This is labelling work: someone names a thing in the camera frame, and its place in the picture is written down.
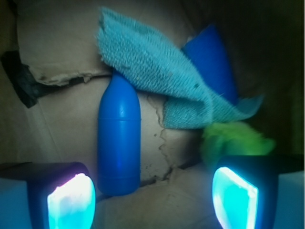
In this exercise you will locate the green fuzzy object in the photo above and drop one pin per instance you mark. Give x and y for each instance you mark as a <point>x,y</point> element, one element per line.
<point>230,139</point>

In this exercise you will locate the teal microfiber cloth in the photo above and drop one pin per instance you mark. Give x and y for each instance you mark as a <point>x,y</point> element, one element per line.
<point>151,62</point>

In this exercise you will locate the blue plastic bottle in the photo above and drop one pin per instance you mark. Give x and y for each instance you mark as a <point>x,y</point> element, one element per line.
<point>119,138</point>

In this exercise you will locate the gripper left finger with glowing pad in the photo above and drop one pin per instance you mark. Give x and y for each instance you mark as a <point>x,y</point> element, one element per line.
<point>46,196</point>

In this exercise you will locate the brown paper bag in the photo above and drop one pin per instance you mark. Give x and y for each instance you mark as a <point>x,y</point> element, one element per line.
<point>56,40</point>

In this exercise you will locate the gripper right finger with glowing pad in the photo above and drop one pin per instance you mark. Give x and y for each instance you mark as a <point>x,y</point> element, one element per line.
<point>260,192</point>

